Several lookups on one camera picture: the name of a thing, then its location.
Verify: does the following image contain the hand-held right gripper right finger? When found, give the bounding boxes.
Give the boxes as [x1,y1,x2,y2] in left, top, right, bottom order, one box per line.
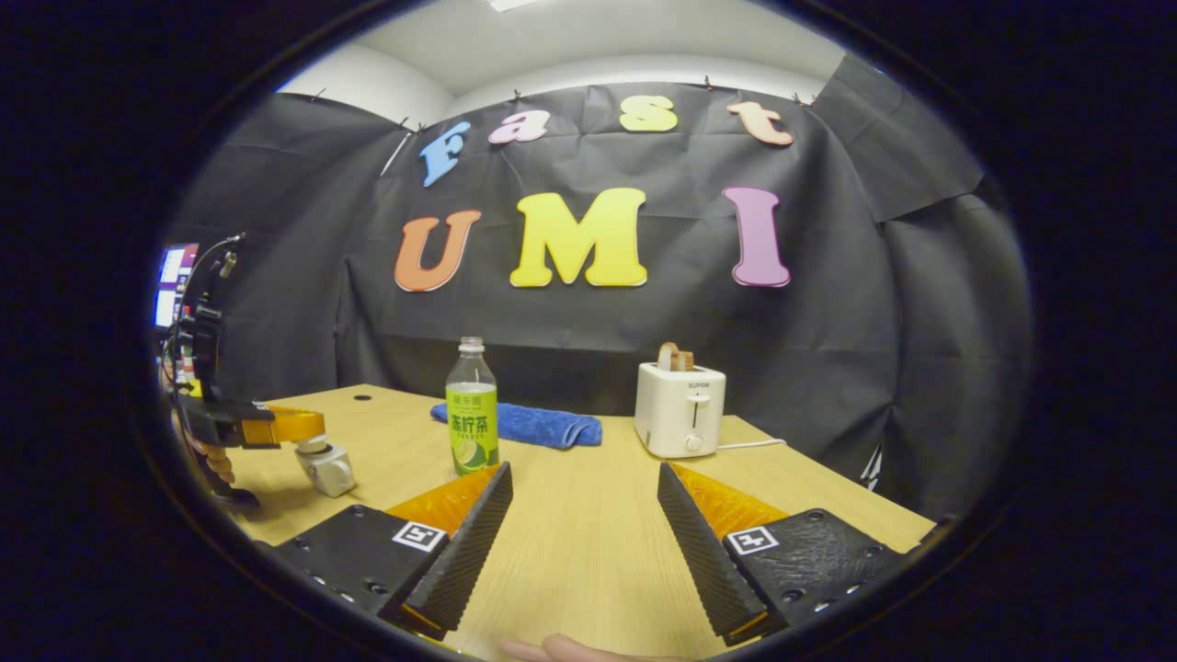
[657,462,908,646]

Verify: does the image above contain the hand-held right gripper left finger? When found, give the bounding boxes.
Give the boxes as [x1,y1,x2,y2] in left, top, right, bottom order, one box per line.
[274,462,514,642]

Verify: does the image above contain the white teacup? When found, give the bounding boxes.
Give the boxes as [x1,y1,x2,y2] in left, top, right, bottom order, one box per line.
[296,446,357,498]

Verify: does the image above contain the clear green-label water bottle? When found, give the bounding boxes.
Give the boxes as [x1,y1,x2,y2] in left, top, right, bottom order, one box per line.
[445,337,501,477]

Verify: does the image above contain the computer monitor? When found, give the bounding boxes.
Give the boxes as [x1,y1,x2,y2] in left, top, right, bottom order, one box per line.
[154,243,201,330]

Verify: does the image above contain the blue towel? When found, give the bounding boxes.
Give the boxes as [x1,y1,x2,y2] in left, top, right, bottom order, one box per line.
[430,402,604,451]

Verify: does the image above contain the white toaster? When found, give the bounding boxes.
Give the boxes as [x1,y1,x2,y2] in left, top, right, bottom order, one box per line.
[634,361,728,460]

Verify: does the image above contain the black backdrop cloth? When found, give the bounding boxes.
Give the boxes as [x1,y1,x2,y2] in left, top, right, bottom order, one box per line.
[166,53,1035,525]

